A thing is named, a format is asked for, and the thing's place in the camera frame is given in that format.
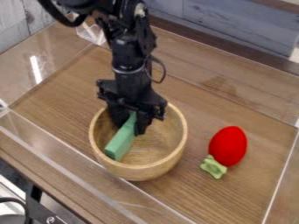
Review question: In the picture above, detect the brown wooden bowl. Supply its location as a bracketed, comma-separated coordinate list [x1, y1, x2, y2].
[89, 103, 189, 181]

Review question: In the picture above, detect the black cable bottom left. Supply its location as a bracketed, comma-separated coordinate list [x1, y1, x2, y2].
[0, 197, 31, 224]

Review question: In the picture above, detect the black metal table bracket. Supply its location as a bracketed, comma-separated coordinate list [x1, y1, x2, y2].
[26, 184, 86, 224]

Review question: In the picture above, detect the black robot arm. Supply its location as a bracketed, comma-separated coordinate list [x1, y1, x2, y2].
[38, 0, 167, 136]

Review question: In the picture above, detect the red plush strawberry toy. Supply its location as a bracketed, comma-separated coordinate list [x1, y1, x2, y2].
[201, 126, 249, 179]

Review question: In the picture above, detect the green rectangular block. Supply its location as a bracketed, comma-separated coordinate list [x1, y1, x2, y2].
[105, 112, 137, 161]

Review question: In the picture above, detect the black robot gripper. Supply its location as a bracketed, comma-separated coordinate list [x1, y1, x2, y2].
[98, 71, 167, 136]

